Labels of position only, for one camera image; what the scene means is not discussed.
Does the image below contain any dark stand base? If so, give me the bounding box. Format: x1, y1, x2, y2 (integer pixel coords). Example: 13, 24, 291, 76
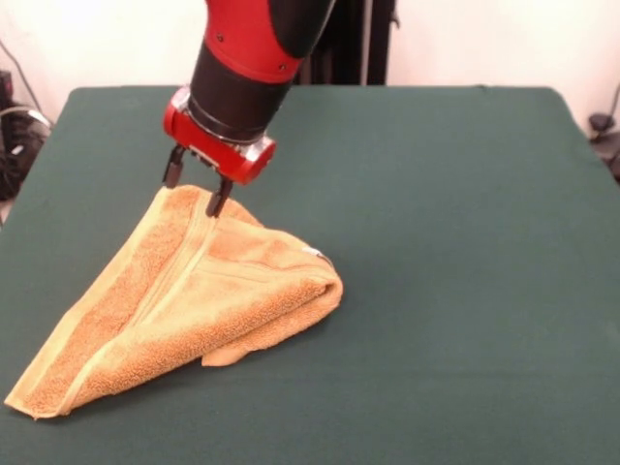
0, 70, 55, 201
588, 81, 620, 184

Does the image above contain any tan terry towel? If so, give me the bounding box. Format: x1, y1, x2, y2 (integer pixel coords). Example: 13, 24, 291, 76
3, 183, 345, 421

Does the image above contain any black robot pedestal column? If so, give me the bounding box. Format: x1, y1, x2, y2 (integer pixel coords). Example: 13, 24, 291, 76
294, 0, 401, 87

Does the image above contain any dark green table cloth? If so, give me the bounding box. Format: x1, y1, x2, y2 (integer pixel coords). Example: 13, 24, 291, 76
0, 84, 620, 465

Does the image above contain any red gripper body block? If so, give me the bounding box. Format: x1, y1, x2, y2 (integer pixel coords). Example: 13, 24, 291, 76
162, 85, 278, 187

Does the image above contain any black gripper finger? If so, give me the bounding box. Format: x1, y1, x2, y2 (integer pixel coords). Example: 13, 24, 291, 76
204, 176, 234, 218
162, 144, 186, 189

